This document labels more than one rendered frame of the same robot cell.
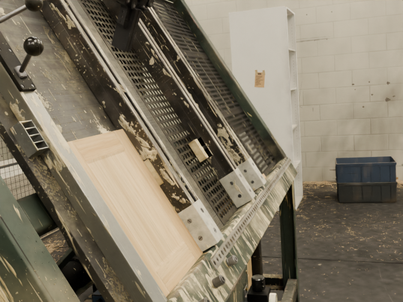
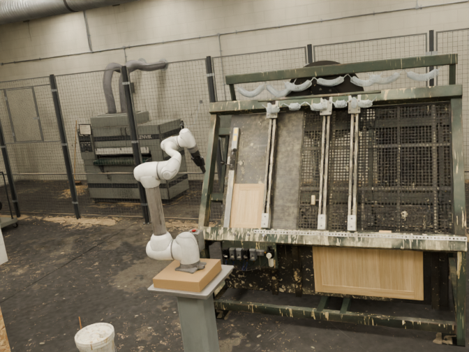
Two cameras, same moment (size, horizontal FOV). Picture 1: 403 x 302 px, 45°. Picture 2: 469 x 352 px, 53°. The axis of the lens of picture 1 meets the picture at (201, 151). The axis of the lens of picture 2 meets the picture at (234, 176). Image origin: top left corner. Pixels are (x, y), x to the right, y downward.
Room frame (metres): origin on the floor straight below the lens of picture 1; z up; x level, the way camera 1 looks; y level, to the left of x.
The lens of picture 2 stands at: (1.40, -3.83, 2.28)
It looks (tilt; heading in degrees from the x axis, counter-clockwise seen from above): 13 degrees down; 95
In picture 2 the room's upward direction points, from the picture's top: 6 degrees counter-clockwise
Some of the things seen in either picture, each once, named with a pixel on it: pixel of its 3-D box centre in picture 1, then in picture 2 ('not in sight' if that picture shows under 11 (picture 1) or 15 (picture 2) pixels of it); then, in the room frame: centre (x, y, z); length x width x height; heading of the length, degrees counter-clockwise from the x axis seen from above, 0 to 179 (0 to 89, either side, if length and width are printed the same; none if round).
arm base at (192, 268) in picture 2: not in sight; (192, 264); (0.74, -0.56, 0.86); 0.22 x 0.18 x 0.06; 150
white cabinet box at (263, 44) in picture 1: (268, 110); not in sight; (5.20, -0.75, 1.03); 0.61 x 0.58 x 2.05; 161
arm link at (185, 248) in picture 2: not in sight; (185, 246); (0.71, -0.55, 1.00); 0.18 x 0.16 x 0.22; 173
